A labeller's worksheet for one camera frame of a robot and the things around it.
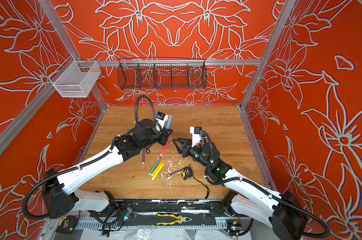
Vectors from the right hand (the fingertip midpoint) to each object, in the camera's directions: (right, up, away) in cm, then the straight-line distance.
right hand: (173, 139), depth 69 cm
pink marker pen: (-7, -9, +26) cm, 29 cm away
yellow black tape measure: (+7, -20, +13) cm, 25 cm away
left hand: (-1, +5, +4) cm, 6 cm away
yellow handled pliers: (+4, -38, +1) cm, 39 cm away
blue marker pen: (-2, +8, 0) cm, 8 cm away
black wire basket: (-15, +42, +32) cm, 55 cm away
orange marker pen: (-10, -19, +17) cm, 27 cm away
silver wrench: (+10, -19, +19) cm, 28 cm away
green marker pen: (-12, -18, +18) cm, 28 cm away
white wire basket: (-63, +35, +22) cm, 76 cm away
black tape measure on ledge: (-49, -39, -2) cm, 63 cm away
